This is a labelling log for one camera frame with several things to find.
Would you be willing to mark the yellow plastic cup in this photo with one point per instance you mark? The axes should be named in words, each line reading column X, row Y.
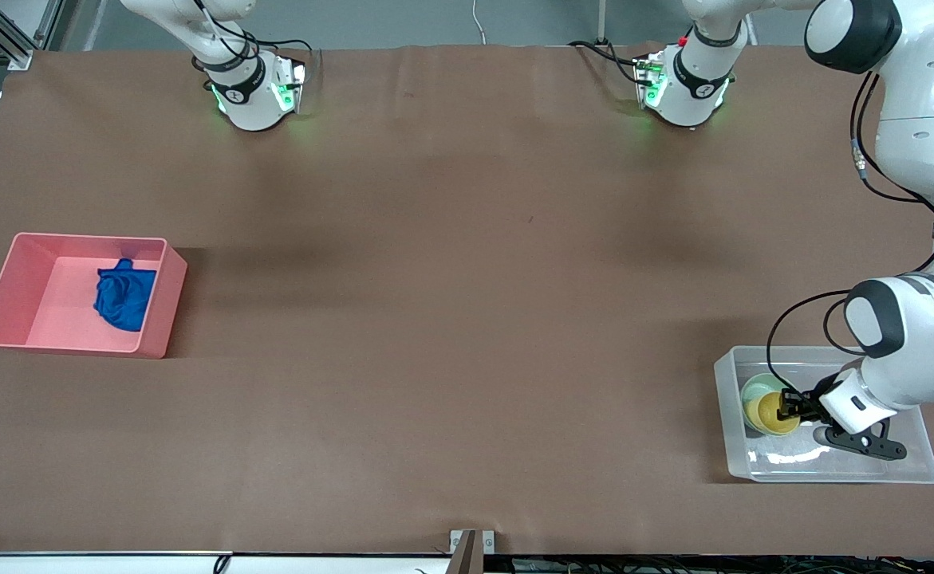
column 770, row 410

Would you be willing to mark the blue cloth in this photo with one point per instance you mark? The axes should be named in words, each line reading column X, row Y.
column 124, row 299

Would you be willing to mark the pink plastic bin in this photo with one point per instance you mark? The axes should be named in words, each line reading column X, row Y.
column 44, row 303

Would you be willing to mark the white table edge rail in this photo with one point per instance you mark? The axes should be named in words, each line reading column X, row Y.
column 116, row 564

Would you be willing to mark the clear plastic storage box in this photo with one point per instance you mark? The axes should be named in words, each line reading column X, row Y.
column 794, row 466

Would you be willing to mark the brown table cover sheet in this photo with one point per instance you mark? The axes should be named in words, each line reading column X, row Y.
column 435, row 239

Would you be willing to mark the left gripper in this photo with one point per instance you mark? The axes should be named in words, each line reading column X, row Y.
column 810, row 406

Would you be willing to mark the aluminium frame profile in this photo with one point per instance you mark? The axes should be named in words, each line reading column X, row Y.
column 4, row 40

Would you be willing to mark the grey metal bracket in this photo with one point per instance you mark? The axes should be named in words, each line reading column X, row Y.
column 472, row 550

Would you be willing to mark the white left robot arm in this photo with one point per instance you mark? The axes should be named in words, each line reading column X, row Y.
column 929, row 80

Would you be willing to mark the green round bowl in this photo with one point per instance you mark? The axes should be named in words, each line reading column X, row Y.
column 754, row 391

